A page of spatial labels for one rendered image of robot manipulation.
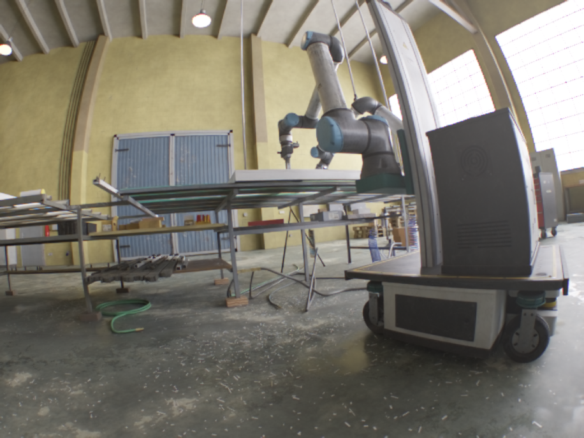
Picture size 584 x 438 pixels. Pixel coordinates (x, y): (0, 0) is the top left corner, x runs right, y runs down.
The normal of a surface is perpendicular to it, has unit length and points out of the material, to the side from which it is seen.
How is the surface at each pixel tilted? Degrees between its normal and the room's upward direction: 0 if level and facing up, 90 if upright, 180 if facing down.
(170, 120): 90
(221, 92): 90
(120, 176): 90
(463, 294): 90
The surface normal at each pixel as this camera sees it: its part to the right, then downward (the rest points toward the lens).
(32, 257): 0.38, -0.07
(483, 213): -0.84, 0.05
